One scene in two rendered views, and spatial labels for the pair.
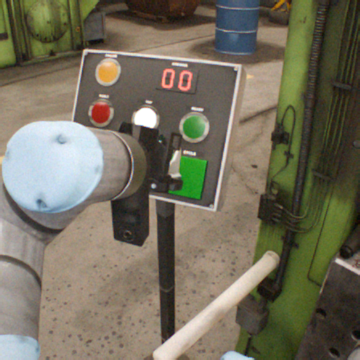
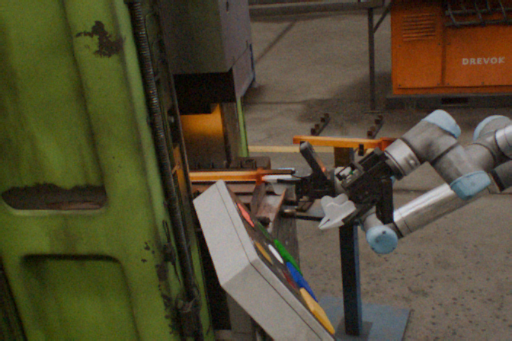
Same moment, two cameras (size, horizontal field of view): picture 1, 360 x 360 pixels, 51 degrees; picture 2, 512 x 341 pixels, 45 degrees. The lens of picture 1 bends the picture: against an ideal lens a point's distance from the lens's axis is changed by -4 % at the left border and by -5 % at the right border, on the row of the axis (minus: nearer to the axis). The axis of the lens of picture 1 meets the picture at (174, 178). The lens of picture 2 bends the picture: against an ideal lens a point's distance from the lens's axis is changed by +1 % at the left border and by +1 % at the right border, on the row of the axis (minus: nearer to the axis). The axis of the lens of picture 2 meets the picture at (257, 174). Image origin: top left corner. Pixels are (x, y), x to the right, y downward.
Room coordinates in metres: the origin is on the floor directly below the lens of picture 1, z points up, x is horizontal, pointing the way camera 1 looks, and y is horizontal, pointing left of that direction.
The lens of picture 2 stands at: (1.26, 0.97, 1.76)
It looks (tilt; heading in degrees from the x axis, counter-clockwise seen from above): 25 degrees down; 239
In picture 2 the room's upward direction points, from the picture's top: 7 degrees counter-clockwise
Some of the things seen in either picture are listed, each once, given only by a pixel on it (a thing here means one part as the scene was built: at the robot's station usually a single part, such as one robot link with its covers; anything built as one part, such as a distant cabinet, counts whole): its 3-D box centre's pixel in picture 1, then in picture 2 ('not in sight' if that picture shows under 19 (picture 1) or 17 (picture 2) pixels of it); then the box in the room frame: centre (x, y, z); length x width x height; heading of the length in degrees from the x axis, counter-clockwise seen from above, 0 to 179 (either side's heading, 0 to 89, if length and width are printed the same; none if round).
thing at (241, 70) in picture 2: not in sight; (168, 77); (0.59, -0.57, 1.32); 0.42 x 0.20 x 0.10; 135
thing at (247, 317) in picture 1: (252, 315); not in sight; (0.78, -0.25, 0.36); 0.09 x 0.07 x 0.12; 45
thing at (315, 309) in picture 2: not in sight; (315, 311); (0.69, 0.17, 1.01); 0.07 x 0.05 x 0.07; 70
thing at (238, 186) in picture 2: not in sight; (189, 193); (0.59, -0.57, 0.96); 0.42 x 0.20 x 0.09; 135
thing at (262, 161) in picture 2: not in sight; (251, 170); (0.35, -0.59, 0.95); 0.12 x 0.08 x 0.06; 135
